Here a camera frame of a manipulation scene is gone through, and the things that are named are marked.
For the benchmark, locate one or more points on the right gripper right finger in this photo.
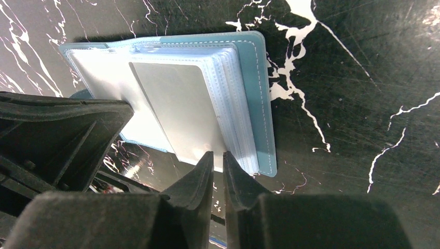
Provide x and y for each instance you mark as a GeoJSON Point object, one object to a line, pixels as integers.
{"type": "Point", "coordinates": [258, 218]}

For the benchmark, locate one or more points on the blue card holder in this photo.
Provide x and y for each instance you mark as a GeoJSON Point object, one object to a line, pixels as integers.
{"type": "Point", "coordinates": [234, 69]}

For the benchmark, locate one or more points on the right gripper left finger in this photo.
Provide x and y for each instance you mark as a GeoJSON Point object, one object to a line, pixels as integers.
{"type": "Point", "coordinates": [178, 217]}

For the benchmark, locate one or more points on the grey credit card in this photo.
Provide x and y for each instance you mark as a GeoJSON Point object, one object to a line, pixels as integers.
{"type": "Point", "coordinates": [181, 103]}

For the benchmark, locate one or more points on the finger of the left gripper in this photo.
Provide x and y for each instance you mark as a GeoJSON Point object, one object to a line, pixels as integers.
{"type": "Point", "coordinates": [50, 144]}

